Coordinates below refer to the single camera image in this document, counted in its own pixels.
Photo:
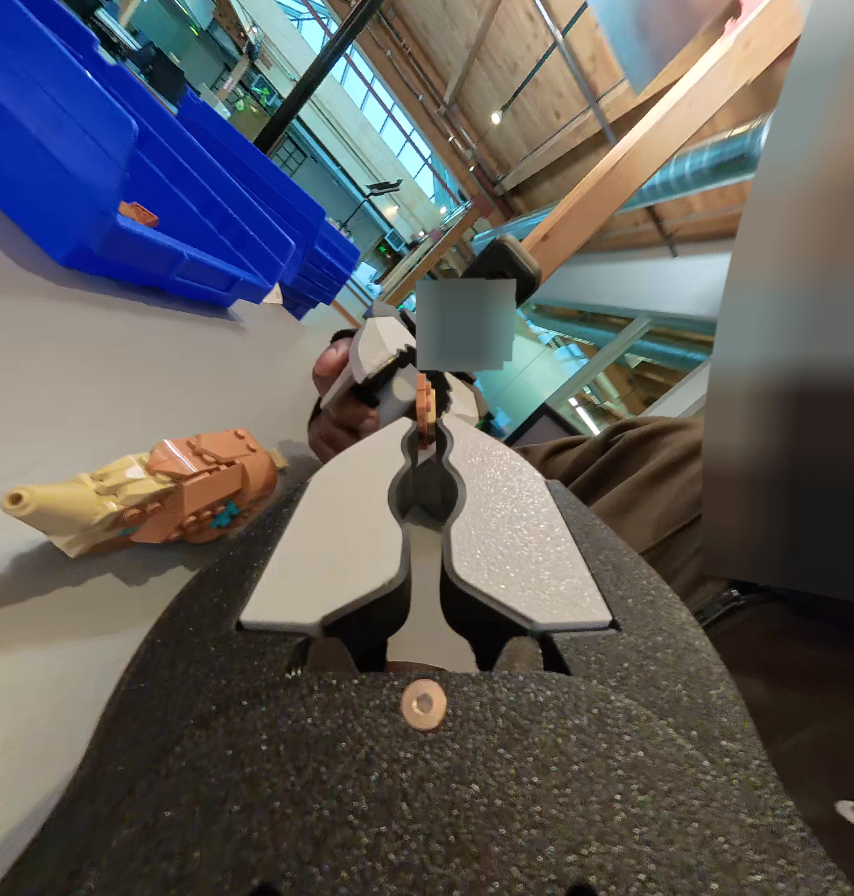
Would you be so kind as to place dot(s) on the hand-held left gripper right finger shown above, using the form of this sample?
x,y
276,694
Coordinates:
x,y
525,546

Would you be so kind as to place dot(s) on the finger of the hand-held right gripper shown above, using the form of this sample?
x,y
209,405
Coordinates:
x,y
469,406
378,350

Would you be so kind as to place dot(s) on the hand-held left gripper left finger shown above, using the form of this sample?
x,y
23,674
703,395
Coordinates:
x,y
329,546

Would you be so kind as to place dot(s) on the small orange tan brick piece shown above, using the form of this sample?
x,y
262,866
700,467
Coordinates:
x,y
425,413

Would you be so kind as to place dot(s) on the orange and tan brick model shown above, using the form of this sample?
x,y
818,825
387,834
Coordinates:
x,y
203,483

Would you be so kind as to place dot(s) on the blue plastic bin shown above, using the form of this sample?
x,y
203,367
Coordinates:
x,y
49,140
154,119

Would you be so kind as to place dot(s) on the person's right forearm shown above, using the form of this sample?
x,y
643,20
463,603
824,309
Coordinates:
x,y
623,476

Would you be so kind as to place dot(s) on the grey desk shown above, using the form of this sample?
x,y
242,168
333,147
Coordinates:
x,y
119,364

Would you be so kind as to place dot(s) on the person's right hand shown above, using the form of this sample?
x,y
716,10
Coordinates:
x,y
343,434

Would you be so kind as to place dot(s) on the nested blue plastic bins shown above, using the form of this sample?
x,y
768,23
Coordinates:
x,y
294,224

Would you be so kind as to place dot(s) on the black pole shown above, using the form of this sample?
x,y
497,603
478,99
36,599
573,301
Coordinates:
x,y
315,77

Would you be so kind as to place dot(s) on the orange studded brick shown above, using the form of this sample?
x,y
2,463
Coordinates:
x,y
138,213

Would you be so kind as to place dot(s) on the dark trousers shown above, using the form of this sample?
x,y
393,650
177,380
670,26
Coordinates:
x,y
784,700

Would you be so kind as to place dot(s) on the wooden post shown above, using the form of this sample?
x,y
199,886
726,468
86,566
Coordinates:
x,y
644,140

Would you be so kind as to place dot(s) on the silver ventilation duct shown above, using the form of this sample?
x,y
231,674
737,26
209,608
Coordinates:
x,y
700,164

